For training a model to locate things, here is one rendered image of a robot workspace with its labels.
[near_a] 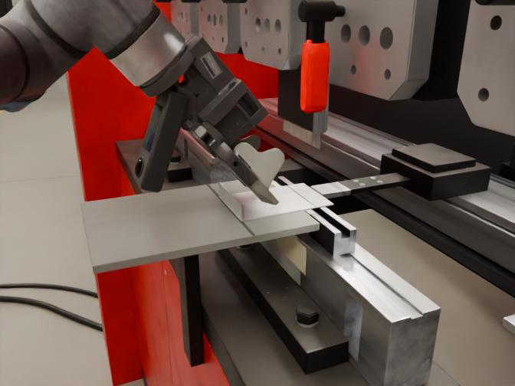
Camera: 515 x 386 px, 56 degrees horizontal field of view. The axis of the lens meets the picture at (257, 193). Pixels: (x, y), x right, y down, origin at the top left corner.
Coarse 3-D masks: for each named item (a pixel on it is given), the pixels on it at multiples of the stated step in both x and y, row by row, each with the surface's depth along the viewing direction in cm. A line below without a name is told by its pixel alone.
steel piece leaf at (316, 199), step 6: (288, 186) 69; (294, 186) 69; (300, 186) 69; (306, 186) 69; (300, 192) 67; (306, 192) 67; (312, 192) 67; (306, 198) 65; (312, 198) 65; (318, 198) 65; (324, 198) 65; (318, 204) 63; (324, 204) 63; (330, 204) 63
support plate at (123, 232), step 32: (160, 192) 67; (192, 192) 67; (96, 224) 57; (128, 224) 57; (160, 224) 57; (192, 224) 57; (224, 224) 57; (256, 224) 57; (288, 224) 57; (96, 256) 50; (128, 256) 50; (160, 256) 51
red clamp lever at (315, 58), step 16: (304, 0) 41; (320, 0) 41; (304, 16) 41; (320, 16) 41; (336, 16) 42; (320, 32) 42; (304, 48) 42; (320, 48) 42; (304, 64) 43; (320, 64) 42; (304, 80) 43; (320, 80) 43; (304, 96) 44; (320, 96) 44; (304, 112) 45
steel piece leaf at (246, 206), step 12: (228, 192) 61; (252, 192) 67; (276, 192) 67; (288, 192) 67; (228, 204) 62; (240, 204) 58; (252, 204) 63; (264, 204) 63; (288, 204) 63; (300, 204) 63; (312, 204) 63; (240, 216) 58; (252, 216) 59; (264, 216) 59
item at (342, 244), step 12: (288, 180) 72; (312, 216) 60; (324, 216) 61; (336, 216) 60; (324, 228) 57; (336, 228) 59; (348, 228) 57; (324, 240) 58; (336, 240) 56; (348, 240) 57; (336, 252) 56; (348, 252) 57
